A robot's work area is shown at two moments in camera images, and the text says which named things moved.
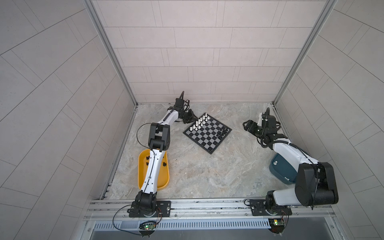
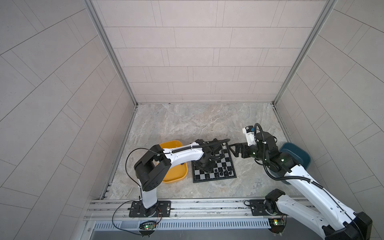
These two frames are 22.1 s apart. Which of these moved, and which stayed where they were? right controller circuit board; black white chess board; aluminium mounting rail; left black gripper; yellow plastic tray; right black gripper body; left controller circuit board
Moved: yellow plastic tray; black white chess board; right black gripper body; left black gripper
Stayed: aluminium mounting rail; right controller circuit board; left controller circuit board
